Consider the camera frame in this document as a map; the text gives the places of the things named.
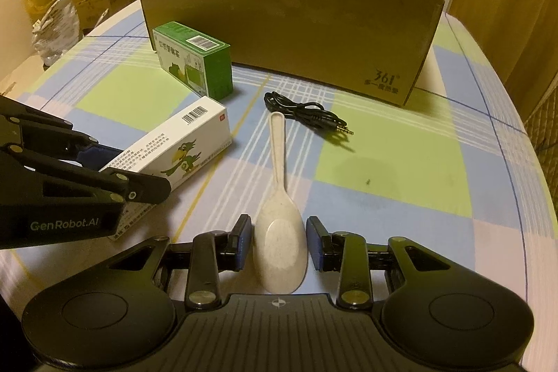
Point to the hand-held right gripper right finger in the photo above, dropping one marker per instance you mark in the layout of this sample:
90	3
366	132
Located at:
314	243

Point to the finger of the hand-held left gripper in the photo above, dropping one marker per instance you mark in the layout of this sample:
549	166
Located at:
93	152
144	189

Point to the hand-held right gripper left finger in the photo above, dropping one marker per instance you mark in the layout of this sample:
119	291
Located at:
242	243

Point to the white rice spoon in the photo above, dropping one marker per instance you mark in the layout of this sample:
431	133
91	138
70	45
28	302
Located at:
279	241

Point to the white bird-print medicine box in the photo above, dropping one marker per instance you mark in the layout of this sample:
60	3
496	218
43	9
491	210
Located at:
183	136

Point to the large cardboard box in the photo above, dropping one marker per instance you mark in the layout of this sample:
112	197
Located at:
305	27

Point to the plaid cloth desktop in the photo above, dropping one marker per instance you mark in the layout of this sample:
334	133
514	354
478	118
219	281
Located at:
392	163

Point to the white plastic bag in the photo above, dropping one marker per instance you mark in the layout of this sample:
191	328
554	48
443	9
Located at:
56	32

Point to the green medicine box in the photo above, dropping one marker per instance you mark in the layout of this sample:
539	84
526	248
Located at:
213	71

